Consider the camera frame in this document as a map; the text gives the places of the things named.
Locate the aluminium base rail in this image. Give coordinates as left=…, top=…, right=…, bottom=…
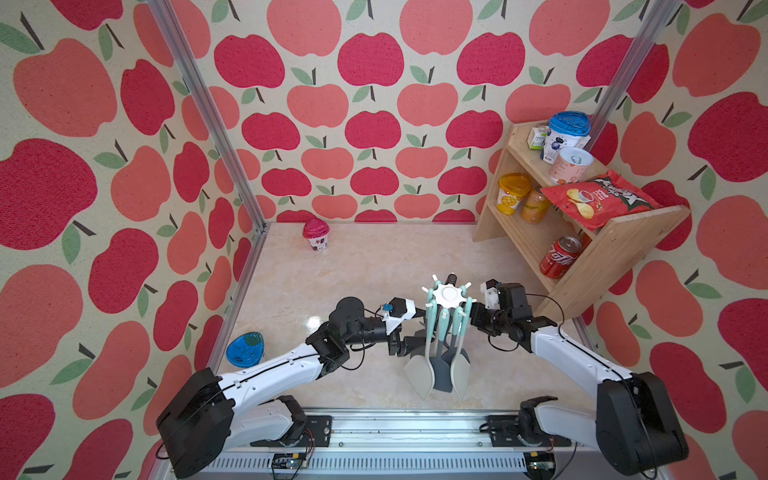
left=199, top=409, right=608, bottom=479

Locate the blue lid yogurt tub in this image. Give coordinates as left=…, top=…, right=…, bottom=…
left=540, top=111, right=591, bottom=164

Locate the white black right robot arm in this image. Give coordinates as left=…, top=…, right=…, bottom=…
left=468, top=283, right=690, bottom=478

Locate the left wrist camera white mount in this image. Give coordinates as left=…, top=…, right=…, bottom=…
left=383, top=297, right=417, bottom=336

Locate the orange schweppes can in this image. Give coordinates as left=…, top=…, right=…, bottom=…
left=521, top=187, right=551, bottom=225

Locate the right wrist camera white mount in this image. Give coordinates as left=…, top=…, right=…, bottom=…
left=480, top=279, right=500, bottom=310

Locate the grey utensil mint handle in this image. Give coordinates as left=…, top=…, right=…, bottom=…
left=430, top=306, right=453, bottom=393

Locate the blue plastic bowl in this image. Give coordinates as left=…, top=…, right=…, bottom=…
left=225, top=332, right=264, bottom=369

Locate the beige spatula mint handle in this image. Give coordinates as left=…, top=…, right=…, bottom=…
left=450, top=297, right=474, bottom=400

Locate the red chips bag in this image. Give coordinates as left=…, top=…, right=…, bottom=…
left=542, top=170, right=662, bottom=232

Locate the pink tin can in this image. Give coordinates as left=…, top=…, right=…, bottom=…
left=549, top=146, right=595, bottom=185

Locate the yellow mango cup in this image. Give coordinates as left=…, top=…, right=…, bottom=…
left=496, top=173, right=531, bottom=216

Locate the white utensil rack stand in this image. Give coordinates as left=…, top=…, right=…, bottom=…
left=422, top=273, right=472, bottom=309

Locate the pink lid yogurt cup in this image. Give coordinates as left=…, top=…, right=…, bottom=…
left=302, top=218, right=330, bottom=251

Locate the aluminium corner post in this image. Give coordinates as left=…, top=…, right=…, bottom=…
left=586, top=0, right=683, bottom=151
left=148, top=0, right=268, bottom=237

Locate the small green white carton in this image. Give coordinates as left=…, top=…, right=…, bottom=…
left=527, top=125, right=548, bottom=150

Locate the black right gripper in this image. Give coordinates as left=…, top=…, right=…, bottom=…
left=453, top=298, right=509, bottom=335

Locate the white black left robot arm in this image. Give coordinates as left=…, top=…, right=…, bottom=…
left=156, top=297, right=428, bottom=479

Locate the red cola can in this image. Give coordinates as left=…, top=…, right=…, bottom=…
left=539, top=235, right=583, bottom=279

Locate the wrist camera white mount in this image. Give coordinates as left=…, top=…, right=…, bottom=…
left=480, top=279, right=500, bottom=310
left=383, top=297, right=417, bottom=336

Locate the aluminium corner post left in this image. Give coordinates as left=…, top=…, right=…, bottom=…
left=148, top=0, right=268, bottom=237

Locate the aluminium corner post right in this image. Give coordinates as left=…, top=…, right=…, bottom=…
left=586, top=0, right=683, bottom=151

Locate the wooden shelf unit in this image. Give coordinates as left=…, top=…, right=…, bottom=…
left=472, top=119, right=692, bottom=322

